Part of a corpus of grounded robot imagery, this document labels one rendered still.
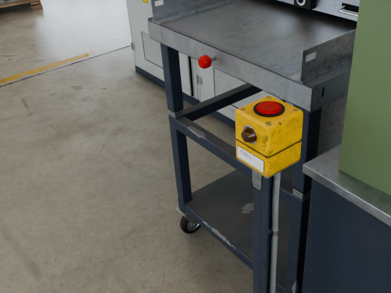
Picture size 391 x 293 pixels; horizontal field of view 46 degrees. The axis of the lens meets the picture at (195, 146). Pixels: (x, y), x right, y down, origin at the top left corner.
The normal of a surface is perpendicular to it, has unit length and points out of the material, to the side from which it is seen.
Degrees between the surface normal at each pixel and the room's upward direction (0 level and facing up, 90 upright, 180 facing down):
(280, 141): 89
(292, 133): 90
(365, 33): 90
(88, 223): 0
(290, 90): 90
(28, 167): 0
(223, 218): 0
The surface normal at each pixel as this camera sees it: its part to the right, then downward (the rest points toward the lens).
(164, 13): 0.60, 0.41
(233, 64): -0.80, 0.37
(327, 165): -0.07, -0.83
